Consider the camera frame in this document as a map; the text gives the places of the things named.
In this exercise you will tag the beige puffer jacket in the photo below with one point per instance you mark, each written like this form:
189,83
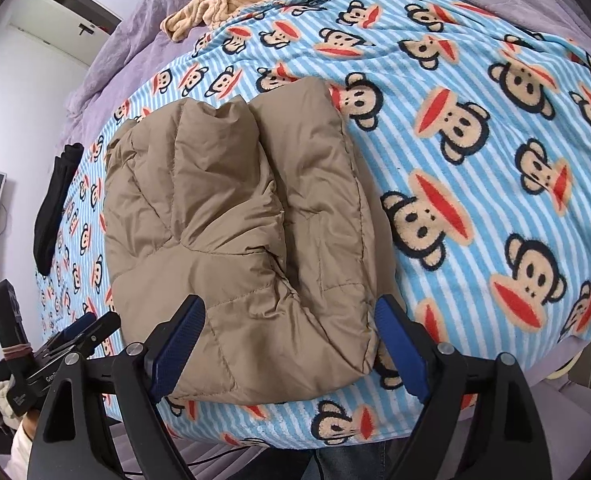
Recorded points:
265,210

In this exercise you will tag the purple duvet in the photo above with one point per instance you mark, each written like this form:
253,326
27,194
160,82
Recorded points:
132,55

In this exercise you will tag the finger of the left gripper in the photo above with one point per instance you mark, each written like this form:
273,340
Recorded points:
68,335
85,344

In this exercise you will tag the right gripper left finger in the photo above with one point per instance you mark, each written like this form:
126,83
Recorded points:
73,440

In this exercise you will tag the blue monkey print blanket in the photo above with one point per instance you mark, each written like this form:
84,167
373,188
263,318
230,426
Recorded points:
474,118

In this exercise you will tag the black folded garment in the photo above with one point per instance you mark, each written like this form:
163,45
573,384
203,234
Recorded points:
49,215

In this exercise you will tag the white door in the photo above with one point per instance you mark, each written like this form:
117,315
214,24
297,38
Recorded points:
79,28

